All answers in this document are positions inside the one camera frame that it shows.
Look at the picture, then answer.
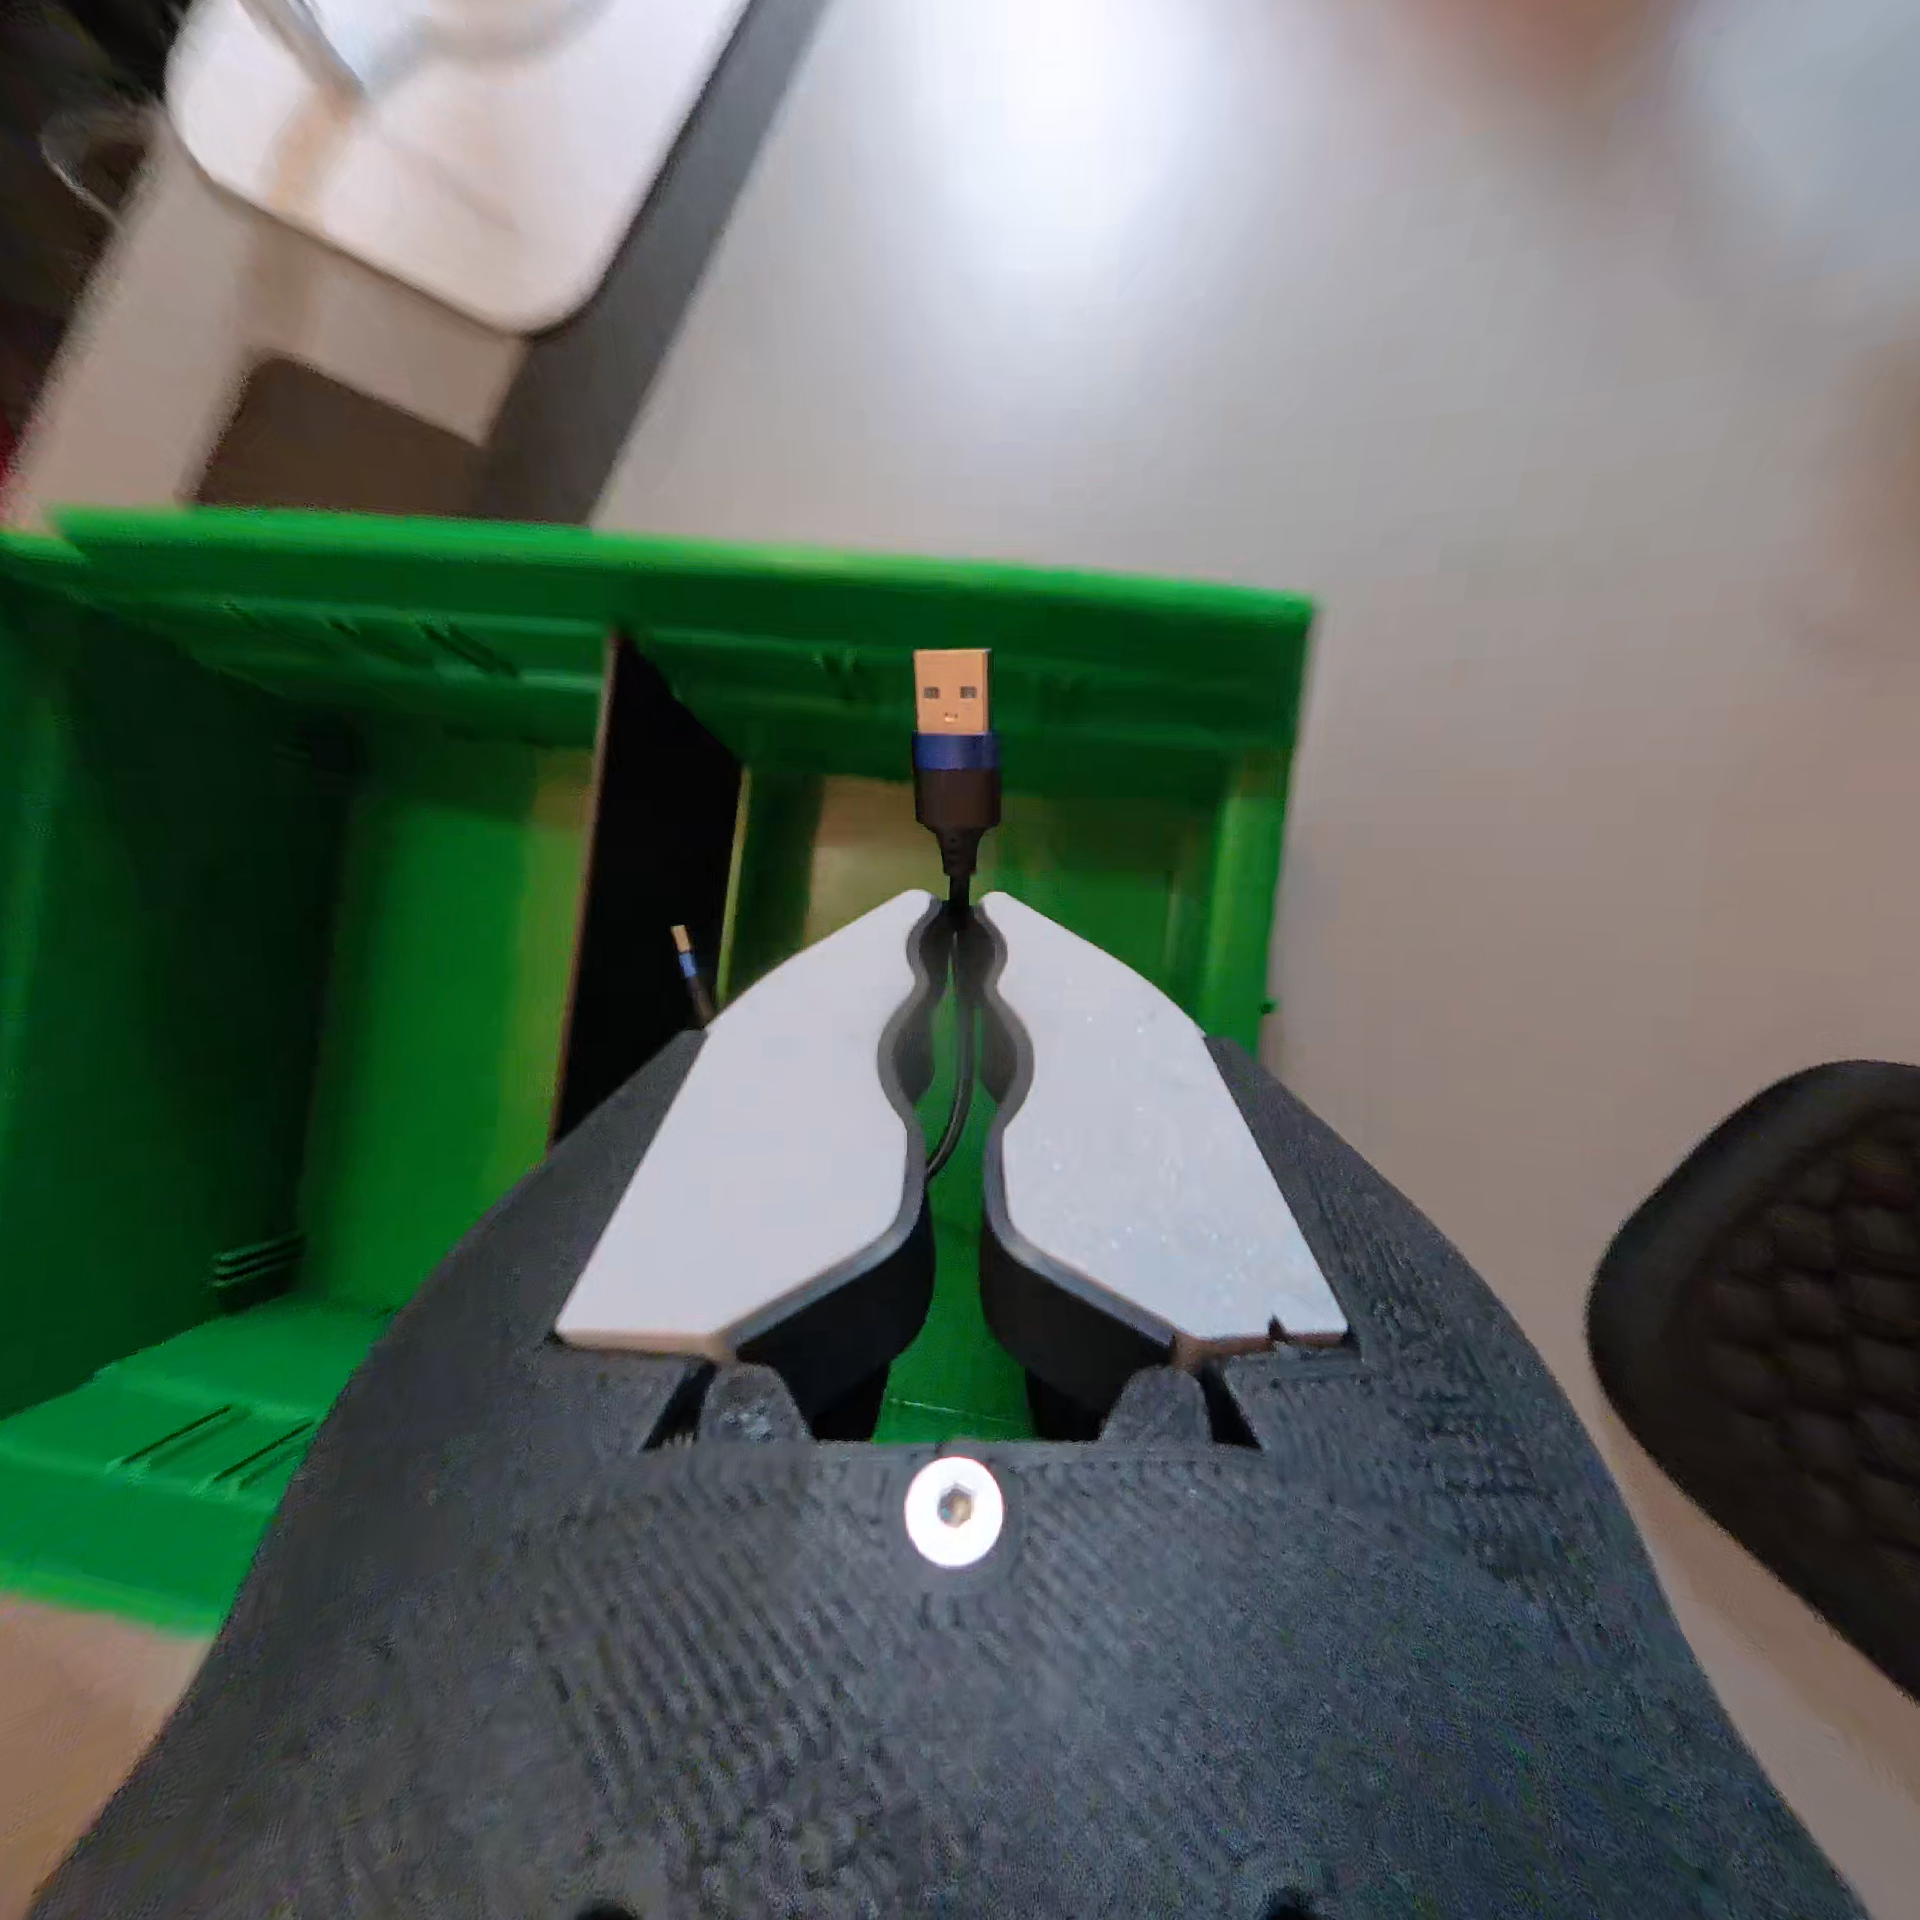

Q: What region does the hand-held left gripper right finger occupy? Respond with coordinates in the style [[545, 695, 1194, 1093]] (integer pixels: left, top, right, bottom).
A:
[[977, 891, 1349, 1427]]

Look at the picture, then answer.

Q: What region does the black blue-banded USB cable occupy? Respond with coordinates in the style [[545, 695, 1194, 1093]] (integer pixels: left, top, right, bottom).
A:
[[670, 647, 1004, 1202]]

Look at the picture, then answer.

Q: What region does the green plastic bin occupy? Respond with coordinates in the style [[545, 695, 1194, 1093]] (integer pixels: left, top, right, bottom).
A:
[[0, 508, 1317, 1642]]

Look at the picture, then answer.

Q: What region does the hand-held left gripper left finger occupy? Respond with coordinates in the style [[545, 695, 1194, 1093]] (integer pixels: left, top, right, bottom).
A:
[[555, 889, 938, 1427]]

